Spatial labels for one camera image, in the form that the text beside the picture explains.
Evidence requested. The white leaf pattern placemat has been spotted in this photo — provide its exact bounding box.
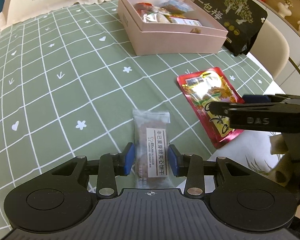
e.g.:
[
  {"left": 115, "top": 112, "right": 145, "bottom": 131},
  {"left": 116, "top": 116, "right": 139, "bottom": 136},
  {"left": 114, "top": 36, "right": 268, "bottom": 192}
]
[{"left": 177, "top": 129, "right": 291, "bottom": 193}]

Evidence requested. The white red packet in box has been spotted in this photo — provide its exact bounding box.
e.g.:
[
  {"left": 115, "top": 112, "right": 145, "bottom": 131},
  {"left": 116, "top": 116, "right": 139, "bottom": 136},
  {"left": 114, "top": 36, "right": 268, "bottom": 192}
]
[{"left": 169, "top": 17, "right": 202, "bottom": 27}]

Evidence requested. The black plum snack bag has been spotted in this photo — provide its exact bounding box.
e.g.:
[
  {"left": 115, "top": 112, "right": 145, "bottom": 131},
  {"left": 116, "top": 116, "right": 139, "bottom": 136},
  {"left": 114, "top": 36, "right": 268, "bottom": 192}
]
[{"left": 194, "top": 0, "right": 268, "bottom": 56}]

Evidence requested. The white deer figurine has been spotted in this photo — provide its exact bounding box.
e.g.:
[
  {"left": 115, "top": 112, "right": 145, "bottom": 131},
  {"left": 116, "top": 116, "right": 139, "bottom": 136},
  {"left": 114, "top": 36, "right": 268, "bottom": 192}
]
[{"left": 277, "top": 0, "right": 293, "bottom": 18}]

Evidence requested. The cream chair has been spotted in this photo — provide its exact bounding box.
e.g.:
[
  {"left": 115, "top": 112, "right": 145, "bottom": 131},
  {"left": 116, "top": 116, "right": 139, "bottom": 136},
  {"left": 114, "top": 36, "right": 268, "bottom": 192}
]
[{"left": 250, "top": 20, "right": 290, "bottom": 79}]

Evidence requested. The clear biscuit packet white label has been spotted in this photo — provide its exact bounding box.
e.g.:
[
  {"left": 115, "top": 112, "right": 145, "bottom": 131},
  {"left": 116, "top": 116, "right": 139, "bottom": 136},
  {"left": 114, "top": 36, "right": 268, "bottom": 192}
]
[{"left": 133, "top": 109, "right": 173, "bottom": 189}]

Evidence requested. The pink cardboard box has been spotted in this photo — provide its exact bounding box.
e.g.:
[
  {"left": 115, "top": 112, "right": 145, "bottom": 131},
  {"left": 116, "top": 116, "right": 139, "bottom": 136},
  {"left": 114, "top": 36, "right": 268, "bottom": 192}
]
[{"left": 117, "top": 0, "right": 228, "bottom": 56}]

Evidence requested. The red yellow shiny snack packet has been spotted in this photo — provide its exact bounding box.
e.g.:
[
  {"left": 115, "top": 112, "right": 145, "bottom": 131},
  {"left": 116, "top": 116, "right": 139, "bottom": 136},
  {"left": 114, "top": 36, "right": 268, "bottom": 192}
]
[{"left": 177, "top": 67, "right": 244, "bottom": 149}]

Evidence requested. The green checked tablecloth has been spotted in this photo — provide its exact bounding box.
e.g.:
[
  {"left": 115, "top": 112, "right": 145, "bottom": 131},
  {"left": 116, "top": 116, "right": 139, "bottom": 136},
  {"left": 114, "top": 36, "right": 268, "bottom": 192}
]
[{"left": 0, "top": 1, "right": 273, "bottom": 239}]

